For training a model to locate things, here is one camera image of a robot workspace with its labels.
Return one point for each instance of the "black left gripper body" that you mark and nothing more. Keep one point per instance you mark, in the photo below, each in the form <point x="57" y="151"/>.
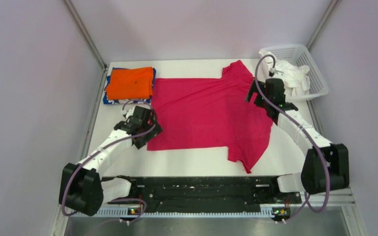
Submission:
<point x="145" y="138"/>

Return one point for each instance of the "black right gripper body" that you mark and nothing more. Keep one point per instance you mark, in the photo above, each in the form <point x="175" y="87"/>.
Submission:
<point x="258" y="100"/>

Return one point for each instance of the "pink t-shirt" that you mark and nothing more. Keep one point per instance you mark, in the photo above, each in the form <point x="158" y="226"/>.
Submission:
<point x="211" y="112"/>

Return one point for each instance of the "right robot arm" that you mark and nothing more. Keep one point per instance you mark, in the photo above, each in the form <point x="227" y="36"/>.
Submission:
<point x="326" y="165"/>

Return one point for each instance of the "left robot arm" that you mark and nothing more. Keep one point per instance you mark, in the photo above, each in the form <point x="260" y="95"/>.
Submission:
<point x="82" y="187"/>

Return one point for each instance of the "white crumpled t-shirt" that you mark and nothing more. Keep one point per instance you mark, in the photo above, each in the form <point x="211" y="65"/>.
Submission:
<point x="295" y="78"/>

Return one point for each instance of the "folded orange t-shirt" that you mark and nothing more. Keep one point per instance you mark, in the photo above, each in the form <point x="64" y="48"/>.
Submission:
<point x="130" y="83"/>

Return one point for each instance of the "folded blue patterned t-shirt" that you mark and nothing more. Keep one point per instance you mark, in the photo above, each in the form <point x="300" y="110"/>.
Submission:
<point x="110" y="101"/>

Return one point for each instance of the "white plastic laundry basket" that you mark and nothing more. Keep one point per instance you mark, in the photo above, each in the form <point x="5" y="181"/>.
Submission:
<point x="299" y="55"/>

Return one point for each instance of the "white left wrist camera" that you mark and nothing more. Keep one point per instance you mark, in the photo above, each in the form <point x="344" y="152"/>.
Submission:
<point x="128" y="113"/>

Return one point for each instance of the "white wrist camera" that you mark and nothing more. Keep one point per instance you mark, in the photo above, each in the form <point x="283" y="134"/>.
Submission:
<point x="128" y="113"/>
<point x="273" y="71"/>

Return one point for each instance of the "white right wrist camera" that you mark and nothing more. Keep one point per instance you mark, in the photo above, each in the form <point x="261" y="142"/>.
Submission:
<point x="273" y="71"/>

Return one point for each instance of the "aluminium frame rail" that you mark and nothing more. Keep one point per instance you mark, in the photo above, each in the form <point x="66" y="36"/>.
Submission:
<point x="216" y="218"/>

